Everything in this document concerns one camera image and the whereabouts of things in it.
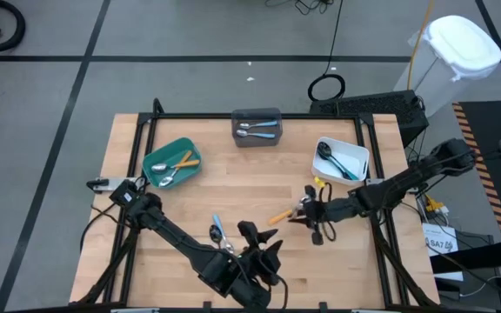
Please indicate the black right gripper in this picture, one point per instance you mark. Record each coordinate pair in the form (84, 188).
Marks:
(335, 211)

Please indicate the white paper sign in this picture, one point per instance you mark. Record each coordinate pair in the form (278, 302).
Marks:
(442, 243)

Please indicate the yellow tape tag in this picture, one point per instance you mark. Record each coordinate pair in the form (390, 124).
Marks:
(319, 181)

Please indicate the yellow connectors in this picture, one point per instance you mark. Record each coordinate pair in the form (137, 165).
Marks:
(432, 204)

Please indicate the hazard striped black mat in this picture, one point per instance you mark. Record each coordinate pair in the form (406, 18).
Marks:
(489, 130)

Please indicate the grey translucent plastic bin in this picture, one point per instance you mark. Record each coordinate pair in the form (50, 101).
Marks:
(257, 114)

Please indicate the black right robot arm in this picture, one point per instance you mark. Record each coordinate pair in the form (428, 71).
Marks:
(389, 189)

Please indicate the white lidded trash bin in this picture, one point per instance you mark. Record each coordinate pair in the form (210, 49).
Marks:
(463, 45)

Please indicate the white plastic bin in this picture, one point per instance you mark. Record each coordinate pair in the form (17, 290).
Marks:
(357, 156)

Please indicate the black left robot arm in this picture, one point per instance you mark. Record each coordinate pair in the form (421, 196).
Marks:
(181, 243)

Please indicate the silver arm base bracket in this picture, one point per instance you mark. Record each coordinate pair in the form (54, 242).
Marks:
(104, 184)
(373, 181)

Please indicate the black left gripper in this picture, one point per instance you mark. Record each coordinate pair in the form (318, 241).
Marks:
(261, 267)

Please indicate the black beam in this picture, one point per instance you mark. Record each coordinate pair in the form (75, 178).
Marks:
(485, 257)

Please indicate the teal plastic bin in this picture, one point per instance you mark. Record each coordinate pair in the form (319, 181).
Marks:
(191, 150)

